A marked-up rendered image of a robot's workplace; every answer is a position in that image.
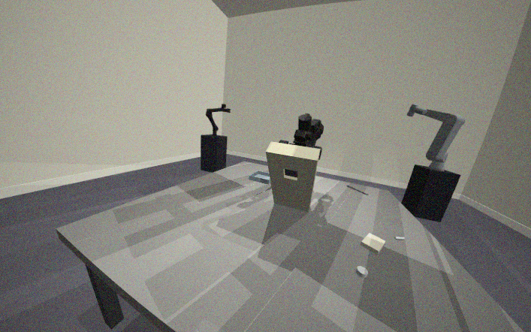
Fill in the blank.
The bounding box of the cream rectangular block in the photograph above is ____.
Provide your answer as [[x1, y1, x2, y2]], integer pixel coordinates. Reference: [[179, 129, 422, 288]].
[[361, 233, 385, 254]]

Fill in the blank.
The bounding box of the white short cylinder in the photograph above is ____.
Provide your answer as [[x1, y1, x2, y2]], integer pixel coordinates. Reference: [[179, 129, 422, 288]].
[[356, 266, 368, 278]]

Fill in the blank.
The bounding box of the cream service panel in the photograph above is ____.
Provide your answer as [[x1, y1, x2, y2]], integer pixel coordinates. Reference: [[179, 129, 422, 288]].
[[266, 141, 320, 212]]

